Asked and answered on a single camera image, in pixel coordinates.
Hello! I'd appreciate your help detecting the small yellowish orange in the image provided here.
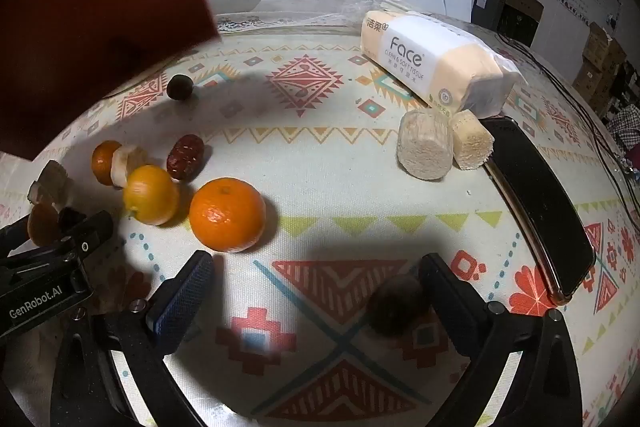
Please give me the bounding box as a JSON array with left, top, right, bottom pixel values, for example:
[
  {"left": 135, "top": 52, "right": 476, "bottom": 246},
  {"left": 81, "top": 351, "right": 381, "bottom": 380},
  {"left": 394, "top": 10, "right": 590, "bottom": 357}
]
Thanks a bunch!
[{"left": 122, "top": 164, "right": 181, "bottom": 226}]

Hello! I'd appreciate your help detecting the large orange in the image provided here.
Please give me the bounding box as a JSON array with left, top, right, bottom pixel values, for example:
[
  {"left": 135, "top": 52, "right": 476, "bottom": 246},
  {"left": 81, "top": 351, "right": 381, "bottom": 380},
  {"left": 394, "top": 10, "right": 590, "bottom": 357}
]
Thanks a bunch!
[{"left": 188, "top": 177, "right": 267, "bottom": 254}]

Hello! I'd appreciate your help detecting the tissue pack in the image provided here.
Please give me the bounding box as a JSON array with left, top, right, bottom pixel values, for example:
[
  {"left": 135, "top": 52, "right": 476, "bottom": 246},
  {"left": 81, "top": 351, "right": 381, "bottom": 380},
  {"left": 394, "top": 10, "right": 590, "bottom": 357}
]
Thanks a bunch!
[{"left": 360, "top": 9, "right": 521, "bottom": 118}]

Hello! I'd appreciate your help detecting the patterned tablecloth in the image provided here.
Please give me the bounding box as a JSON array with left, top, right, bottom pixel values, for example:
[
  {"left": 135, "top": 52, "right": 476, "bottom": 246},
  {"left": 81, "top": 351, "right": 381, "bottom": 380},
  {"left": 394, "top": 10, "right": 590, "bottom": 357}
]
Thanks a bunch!
[{"left": 0, "top": 9, "right": 640, "bottom": 427}]

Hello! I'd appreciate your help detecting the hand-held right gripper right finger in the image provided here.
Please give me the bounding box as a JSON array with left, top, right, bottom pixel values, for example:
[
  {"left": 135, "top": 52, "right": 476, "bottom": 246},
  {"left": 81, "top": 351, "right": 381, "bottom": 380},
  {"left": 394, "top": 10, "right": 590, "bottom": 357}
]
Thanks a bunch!
[{"left": 419, "top": 252, "right": 586, "bottom": 427}]

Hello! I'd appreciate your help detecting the red date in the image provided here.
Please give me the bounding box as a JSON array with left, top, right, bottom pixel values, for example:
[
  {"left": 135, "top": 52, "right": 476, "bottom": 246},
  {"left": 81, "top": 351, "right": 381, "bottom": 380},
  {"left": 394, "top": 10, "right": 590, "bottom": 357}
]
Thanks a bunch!
[{"left": 166, "top": 134, "right": 205, "bottom": 182}]

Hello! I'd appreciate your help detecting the brown round fruit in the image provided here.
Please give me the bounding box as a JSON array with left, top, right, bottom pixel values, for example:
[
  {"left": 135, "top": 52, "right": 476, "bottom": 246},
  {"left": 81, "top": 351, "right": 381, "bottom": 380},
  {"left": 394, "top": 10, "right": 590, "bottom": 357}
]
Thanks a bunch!
[{"left": 26, "top": 203, "right": 62, "bottom": 249}]

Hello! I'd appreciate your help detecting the red box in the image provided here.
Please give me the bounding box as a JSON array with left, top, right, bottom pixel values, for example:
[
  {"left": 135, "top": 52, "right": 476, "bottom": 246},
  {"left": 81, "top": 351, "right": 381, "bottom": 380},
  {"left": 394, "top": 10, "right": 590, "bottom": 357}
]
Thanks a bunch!
[{"left": 0, "top": 0, "right": 221, "bottom": 160}]

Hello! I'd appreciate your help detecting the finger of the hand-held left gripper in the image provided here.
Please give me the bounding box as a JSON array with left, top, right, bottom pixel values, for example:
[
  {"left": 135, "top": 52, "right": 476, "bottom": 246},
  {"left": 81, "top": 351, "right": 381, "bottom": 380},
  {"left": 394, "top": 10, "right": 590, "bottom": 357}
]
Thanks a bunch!
[
  {"left": 0, "top": 216, "right": 37, "bottom": 259},
  {"left": 57, "top": 206, "right": 88, "bottom": 239}
]

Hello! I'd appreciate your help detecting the black water dispenser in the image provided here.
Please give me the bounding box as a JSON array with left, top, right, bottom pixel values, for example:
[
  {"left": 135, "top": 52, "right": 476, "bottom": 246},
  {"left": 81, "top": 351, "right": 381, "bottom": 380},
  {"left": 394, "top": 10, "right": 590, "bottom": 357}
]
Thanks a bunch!
[{"left": 471, "top": 0, "right": 545, "bottom": 48}]

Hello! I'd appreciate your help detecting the checkered cloth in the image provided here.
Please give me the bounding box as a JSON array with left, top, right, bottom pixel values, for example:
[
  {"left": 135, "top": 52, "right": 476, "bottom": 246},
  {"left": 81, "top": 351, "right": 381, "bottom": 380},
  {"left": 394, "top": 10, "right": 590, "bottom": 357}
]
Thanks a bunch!
[{"left": 607, "top": 104, "right": 640, "bottom": 142}]

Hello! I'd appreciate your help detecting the black smartphone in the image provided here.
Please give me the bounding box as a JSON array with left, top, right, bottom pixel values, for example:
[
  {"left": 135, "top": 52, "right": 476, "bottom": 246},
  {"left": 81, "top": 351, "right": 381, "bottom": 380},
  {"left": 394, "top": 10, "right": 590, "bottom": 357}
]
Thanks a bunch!
[{"left": 481, "top": 116, "right": 598, "bottom": 306}]

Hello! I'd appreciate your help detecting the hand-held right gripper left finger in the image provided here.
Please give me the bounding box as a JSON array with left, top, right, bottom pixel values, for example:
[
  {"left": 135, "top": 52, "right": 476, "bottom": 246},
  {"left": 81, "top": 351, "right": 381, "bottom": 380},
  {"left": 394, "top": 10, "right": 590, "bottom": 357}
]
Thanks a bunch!
[{"left": 50, "top": 250, "right": 216, "bottom": 427}]

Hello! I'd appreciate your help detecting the grey-brown cut fruit piece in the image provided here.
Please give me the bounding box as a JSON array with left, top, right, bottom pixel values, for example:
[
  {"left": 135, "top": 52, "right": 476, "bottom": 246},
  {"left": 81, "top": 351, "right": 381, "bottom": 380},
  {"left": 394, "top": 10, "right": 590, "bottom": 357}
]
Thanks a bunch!
[{"left": 27, "top": 159, "right": 73, "bottom": 208}]

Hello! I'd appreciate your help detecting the dark round plum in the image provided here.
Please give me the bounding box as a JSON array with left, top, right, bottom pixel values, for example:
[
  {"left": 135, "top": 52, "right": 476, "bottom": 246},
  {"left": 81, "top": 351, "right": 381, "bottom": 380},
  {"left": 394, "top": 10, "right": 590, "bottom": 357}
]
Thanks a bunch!
[
  {"left": 166, "top": 74, "right": 194, "bottom": 102},
  {"left": 366, "top": 274, "right": 431, "bottom": 339}
]

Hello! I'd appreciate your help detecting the cardboard box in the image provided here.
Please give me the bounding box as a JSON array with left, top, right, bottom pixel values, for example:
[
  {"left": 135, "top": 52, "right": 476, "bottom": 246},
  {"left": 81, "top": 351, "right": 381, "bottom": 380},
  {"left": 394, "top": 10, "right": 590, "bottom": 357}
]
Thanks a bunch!
[
  {"left": 582, "top": 22, "right": 628, "bottom": 72},
  {"left": 572, "top": 62, "right": 618, "bottom": 108}
]

